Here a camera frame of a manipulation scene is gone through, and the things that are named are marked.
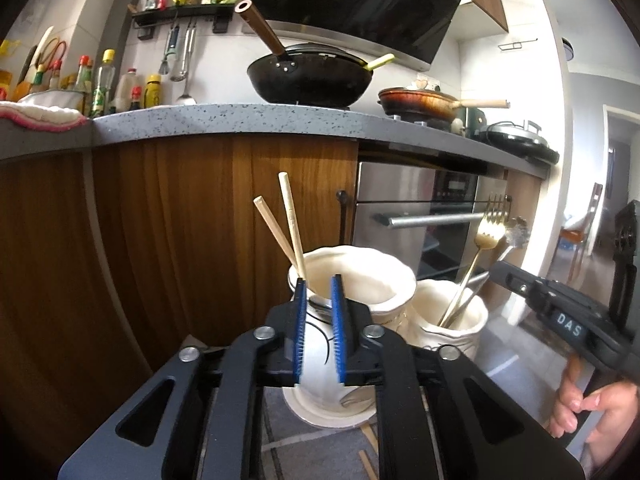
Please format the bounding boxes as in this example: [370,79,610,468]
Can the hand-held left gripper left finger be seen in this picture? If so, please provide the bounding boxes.
[57,279,307,480]

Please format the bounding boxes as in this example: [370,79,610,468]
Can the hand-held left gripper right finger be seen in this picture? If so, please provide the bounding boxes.
[331,274,587,480]

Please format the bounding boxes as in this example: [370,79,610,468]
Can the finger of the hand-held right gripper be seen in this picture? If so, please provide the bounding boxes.
[486,258,557,319]

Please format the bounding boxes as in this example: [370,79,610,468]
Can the ornate silver spoon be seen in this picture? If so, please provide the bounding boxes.
[445,216,530,328]

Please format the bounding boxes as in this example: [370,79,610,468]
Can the gold fork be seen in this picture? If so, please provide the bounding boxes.
[437,194,512,328]

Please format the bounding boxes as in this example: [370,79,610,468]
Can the white ceramic utensil holder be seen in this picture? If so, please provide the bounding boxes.
[281,246,490,428]

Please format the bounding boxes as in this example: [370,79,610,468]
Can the wooden chopstick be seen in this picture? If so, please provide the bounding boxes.
[278,172,307,282]
[253,196,302,275]
[361,422,382,461]
[357,450,378,480]

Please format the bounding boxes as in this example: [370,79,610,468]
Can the person's right hand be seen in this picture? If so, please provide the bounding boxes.
[546,354,640,463]

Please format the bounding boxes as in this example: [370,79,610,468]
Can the wooden dining chair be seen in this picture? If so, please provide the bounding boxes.
[559,182,604,281]

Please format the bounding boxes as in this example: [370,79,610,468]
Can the narrow wooden base cabinet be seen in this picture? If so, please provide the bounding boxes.
[505,171,544,281]

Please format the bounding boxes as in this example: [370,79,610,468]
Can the black electric baking pan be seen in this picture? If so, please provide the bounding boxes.
[477,120,561,165]

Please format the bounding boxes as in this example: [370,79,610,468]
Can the stainless steel built-in oven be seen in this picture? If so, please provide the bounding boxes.
[352,157,512,301]

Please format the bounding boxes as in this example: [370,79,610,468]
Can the dark green small appliance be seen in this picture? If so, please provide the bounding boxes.
[462,107,489,139]

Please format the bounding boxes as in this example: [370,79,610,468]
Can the wooden kitchen base cabinet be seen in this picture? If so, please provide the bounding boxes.
[0,135,359,466]

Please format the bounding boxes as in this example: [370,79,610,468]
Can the brown frying pan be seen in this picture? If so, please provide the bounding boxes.
[377,85,511,124]

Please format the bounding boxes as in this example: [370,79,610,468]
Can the grey speckled countertop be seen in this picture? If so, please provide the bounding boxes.
[0,103,561,181]

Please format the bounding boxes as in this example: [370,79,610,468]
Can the hanging steel ladle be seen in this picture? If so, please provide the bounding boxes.
[175,25,198,107]

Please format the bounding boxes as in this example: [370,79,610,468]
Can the yellow condiment bottle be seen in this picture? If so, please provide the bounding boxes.
[144,74,164,110]

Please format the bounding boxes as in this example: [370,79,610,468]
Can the white plastic jug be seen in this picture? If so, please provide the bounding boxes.
[114,67,141,113]

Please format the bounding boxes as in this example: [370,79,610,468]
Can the oil bottle with yellow cap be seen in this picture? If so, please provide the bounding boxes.
[91,49,117,117]

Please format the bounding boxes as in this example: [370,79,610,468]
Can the black range hood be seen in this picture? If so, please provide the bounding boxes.
[247,0,473,73]

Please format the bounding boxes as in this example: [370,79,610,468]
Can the white cloth with pink edge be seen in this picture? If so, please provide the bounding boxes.
[0,89,92,134]

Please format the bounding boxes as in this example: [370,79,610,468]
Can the black cabinet handle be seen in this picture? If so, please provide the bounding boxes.
[336,190,349,244]

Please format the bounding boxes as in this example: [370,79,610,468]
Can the wall mounted wire rack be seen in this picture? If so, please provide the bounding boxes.
[497,37,539,52]

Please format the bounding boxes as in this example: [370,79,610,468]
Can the black wok with wooden handle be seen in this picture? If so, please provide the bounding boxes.
[235,0,376,109]

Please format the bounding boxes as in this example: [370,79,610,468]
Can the green handled spatula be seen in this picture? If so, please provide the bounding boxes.
[362,53,396,72]

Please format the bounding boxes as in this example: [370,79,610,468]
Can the black wall spice rack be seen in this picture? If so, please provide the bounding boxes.
[131,2,248,41]

